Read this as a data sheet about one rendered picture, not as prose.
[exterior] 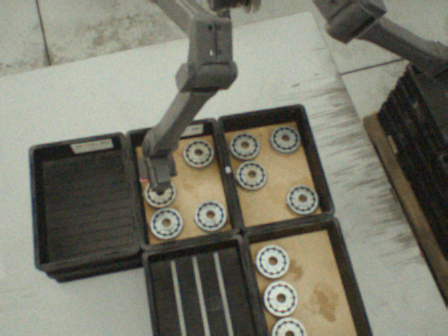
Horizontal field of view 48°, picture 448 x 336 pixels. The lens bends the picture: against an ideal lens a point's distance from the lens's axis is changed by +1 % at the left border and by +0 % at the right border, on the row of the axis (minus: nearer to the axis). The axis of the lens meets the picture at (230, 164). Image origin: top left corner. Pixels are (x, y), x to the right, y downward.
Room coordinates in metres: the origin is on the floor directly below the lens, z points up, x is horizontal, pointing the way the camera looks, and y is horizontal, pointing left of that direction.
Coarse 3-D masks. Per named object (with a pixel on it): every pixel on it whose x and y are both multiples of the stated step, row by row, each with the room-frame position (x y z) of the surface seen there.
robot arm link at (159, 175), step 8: (144, 144) 0.55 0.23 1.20; (144, 152) 0.53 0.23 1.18; (152, 160) 0.52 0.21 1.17; (160, 160) 0.52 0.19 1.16; (168, 160) 0.53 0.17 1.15; (152, 168) 0.51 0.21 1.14; (160, 168) 0.50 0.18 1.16; (168, 168) 0.51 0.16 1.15; (152, 176) 0.48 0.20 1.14; (160, 176) 0.48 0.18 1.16; (168, 176) 0.49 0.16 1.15; (152, 184) 0.46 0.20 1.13; (160, 184) 0.46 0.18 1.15; (168, 184) 0.47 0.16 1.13
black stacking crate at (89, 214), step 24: (72, 144) 0.64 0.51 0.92; (120, 144) 0.69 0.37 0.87; (48, 168) 0.59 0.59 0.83; (72, 168) 0.60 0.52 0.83; (96, 168) 0.61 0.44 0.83; (120, 168) 0.62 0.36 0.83; (48, 192) 0.51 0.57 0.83; (72, 192) 0.52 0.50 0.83; (96, 192) 0.53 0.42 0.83; (120, 192) 0.54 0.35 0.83; (48, 216) 0.43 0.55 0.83; (72, 216) 0.44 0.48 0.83; (96, 216) 0.45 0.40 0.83; (120, 216) 0.45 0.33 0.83; (48, 240) 0.35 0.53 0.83; (72, 240) 0.36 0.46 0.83; (96, 240) 0.37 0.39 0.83; (120, 240) 0.38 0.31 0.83; (96, 264) 0.30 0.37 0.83
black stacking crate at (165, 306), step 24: (168, 264) 0.32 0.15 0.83; (192, 264) 0.33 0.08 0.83; (240, 264) 0.34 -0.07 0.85; (168, 288) 0.25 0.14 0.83; (192, 288) 0.26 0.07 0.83; (216, 288) 0.27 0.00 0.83; (240, 288) 0.28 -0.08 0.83; (168, 312) 0.18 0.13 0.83; (192, 312) 0.19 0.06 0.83; (216, 312) 0.20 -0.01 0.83; (240, 312) 0.21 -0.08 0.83
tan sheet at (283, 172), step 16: (256, 128) 0.83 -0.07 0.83; (272, 128) 0.84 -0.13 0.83; (256, 160) 0.71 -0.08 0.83; (272, 160) 0.71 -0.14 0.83; (288, 160) 0.72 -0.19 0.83; (304, 160) 0.73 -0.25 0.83; (272, 176) 0.66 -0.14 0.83; (288, 176) 0.66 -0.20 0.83; (304, 176) 0.67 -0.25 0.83; (240, 192) 0.59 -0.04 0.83; (272, 192) 0.60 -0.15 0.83; (256, 208) 0.54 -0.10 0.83; (272, 208) 0.54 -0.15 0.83; (256, 224) 0.48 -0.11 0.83
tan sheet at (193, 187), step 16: (176, 160) 0.67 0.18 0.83; (176, 176) 0.61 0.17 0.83; (192, 176) 0.62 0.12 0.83; (208, 176) 0.63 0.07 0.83; (144, 192) 0.54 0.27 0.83; (160, 192) 0.55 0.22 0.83; (192, 192) 0.56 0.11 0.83; (208, 192) 0.57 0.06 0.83; (176, 208) 0.50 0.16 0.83; (192, 208) 0.51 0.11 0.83; (192, 224) 0.46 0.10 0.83; (160, 240) 0.39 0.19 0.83
